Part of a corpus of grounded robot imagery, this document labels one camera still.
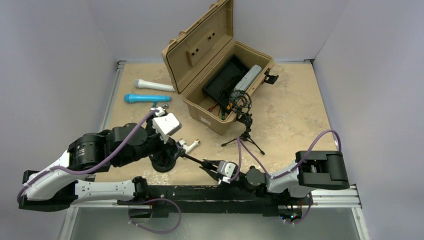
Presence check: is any black round-base clip stand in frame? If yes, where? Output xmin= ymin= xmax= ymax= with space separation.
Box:
xmin=149 ymin=155 xmax=176 ymax=173

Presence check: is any grey plastic bit box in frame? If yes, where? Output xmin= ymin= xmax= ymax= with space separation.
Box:
xmin=233 ymin=64 xmax=263 ymax=92

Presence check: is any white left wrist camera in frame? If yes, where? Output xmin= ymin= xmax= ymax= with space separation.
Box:
xmin=151 ymin=107 xmax=182 ymax=144

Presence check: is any yellow handle screwdriver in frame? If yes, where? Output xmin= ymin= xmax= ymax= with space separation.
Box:
xmin=227 ymin=102 xmax=236 ymax=112

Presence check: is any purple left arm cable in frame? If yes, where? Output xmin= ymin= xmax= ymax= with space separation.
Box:
xmin=16 ymin=109 xmax=160 ymax=203

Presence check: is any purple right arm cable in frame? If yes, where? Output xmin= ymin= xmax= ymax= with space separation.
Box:
xmin=228 ymin=129 xmax=343 ymax=182

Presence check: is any tan plastic tool case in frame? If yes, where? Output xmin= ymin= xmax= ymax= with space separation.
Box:
xmin=162 ymin=0 xmax=277 ymax=135

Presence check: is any white mesh-head microphone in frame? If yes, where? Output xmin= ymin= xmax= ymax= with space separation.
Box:
xmin=134 ymin=78 xmax=175 ymax=92

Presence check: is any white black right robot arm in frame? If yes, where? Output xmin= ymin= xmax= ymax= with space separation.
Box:
xmin=200 ymin=150 xmax=350 ymax=204

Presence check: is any black round-base shock mount stand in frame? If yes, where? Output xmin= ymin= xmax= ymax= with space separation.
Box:
xmin=178 ymin=150 xmax=205 ymax=166

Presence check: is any blue microphone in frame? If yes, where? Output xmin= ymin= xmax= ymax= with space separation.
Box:
xmin=123 ymin=93 xmax=172 ymax=104

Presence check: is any red handle tool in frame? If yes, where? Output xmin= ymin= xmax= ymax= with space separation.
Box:
xmin=207 ymin=104 xmax=218 ymax=113

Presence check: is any black tripod shock mount stand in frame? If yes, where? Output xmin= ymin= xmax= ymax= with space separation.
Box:
xmin=221 ymin=90 xmax=266 ymax=156

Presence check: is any white plastic faucet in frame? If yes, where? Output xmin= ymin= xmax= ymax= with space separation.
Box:
xmin=178 ymin=138 xmax=201 ymax=154

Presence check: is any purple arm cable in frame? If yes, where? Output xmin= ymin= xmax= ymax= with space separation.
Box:
xmin=16 ymin=109 xmax=160 ymax=203
xmin=228 ymin=129 xmax=343 ymax=182

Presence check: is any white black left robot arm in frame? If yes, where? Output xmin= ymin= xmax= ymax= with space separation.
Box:
xmin=17 ymin=120 xmax=184 ymax=212

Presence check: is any black tool tray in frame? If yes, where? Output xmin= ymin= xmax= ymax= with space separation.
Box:
xmin=203 ymin=54 xmax=249 ymax=105

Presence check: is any black mounting base plate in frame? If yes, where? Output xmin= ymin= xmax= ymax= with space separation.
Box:
xmin=117 ymin=185 xmax=313 ymax=221

